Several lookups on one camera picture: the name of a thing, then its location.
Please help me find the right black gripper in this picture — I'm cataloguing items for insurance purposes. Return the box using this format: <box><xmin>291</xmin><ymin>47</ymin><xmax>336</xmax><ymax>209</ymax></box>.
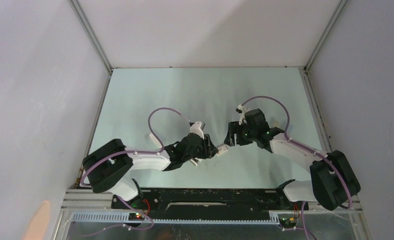
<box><xmin>224</xmin><ymin>121</ymin><xmax>257</xmax><ymax>147</ymax></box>

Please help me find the small white mini stapler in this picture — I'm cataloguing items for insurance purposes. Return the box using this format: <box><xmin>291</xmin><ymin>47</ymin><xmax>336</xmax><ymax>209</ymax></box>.
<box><xmin>189</xmin><ymin>158</ymin><xmax>200</xmax><ymax>167</ymax></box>

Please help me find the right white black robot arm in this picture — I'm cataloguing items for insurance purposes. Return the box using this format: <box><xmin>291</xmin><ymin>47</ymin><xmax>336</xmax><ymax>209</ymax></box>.
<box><xmin>224</xmin><ymin>105</ymin><xmax>361</xmax><ymax>211</ymax></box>

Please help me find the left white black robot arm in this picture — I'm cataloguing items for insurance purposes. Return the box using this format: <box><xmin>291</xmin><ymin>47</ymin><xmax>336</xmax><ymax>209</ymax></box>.
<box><xmin>82</xmin><ymin>133</ymin><xmax>219</xmax><ymax>208</ymax></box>

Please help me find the long white stapler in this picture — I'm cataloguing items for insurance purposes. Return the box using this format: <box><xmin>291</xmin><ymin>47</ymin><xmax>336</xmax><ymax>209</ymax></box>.
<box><xmin>149</xmin><ymin>133</ymin><xmax>162</xmax><ymax>149</ymax></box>

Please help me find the left small circuit board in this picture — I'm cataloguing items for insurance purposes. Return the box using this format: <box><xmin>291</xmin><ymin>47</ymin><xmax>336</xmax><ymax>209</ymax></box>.
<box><xmin>128</xmin><ymin>212</ymin><xmax>145</xmax><ymax>221</ymax></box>

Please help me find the small circuit board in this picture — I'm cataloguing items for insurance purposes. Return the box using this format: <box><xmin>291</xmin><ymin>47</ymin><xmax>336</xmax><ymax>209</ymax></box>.
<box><xmin>128</xmin><ymin>212</ymin><xmax>145</xmax><ymax>221</ymax></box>
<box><xmin>279</xmin><ymin>217</ymin><xmax>298</xmax><ymax>230</ymax></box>

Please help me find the right small circuit board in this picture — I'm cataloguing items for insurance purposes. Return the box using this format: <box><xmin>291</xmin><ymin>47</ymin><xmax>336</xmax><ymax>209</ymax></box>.
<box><xmin>279</xmin><ymin>217</ymin><xmax>298</xmax><ymax>230</ymax></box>

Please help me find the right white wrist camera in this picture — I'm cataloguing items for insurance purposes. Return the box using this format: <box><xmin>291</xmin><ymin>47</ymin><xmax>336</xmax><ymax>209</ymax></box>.
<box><xmin>236</xmin><ymin>104</ymin><xmax>249</xmax><ymax>125</ymax></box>

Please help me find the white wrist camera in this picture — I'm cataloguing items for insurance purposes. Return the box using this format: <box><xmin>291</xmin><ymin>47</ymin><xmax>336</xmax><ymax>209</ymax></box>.
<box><xmin>236</xmin><ymin>104</ymin><xmax>249</xmax><ymax>125</ymax></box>
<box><xmin>189</xmin><ymin>121</ymin><xmax>205</xmax><ymax>139</ymax></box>

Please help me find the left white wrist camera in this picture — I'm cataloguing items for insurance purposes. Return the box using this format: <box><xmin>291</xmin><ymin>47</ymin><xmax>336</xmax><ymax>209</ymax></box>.
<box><xmin>189</xmin><ymin>121</ymin><xmax>205</xmax><ymax>139</ymax></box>

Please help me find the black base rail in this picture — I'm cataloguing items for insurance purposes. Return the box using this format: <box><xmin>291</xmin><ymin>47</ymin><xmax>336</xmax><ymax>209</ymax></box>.
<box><xmin>112</xmin><ymin>187</ymin><xmax>303</xmax><ymax>222</ymax></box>

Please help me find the white cable duct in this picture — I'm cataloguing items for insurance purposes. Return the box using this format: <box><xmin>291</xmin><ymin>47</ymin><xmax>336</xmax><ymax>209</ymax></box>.
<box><xmin>71</xmin><ymin>211</ymin><xmax>280</xmax><ymax>226</ymax></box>

